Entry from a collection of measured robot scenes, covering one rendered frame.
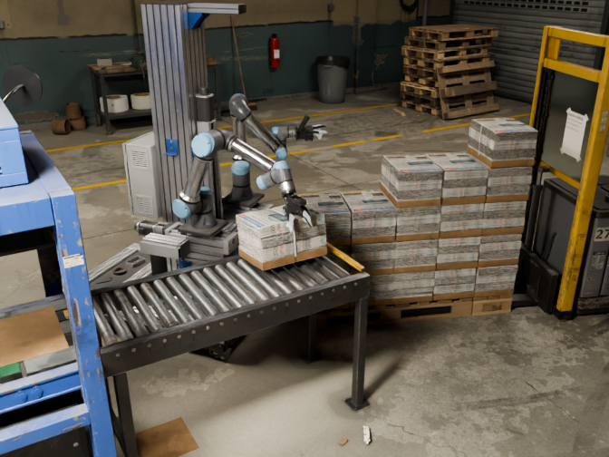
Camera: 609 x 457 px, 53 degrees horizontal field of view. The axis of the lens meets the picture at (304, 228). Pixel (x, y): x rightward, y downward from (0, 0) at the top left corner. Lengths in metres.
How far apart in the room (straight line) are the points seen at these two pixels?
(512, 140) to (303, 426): 2.10
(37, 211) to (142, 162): 1.80
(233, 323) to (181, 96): 1.46
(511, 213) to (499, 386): 1.12
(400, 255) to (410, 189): 0.45
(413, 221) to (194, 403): 1.71
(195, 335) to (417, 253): 1.79
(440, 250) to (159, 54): 2.11
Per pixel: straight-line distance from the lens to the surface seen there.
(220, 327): 2.73
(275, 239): 2.99
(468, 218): 4.03
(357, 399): 3.45
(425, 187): 3.83
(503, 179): 4.02
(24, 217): 2.09
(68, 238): 2.13
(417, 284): 4.10
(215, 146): 3.20
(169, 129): 3.70
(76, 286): 2.20
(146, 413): 3.53
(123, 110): 9.38
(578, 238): 4.22
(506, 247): 4.23
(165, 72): 3.63
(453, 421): 3.47
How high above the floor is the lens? 2.22
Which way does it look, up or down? 23 degrees down
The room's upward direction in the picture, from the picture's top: straight up
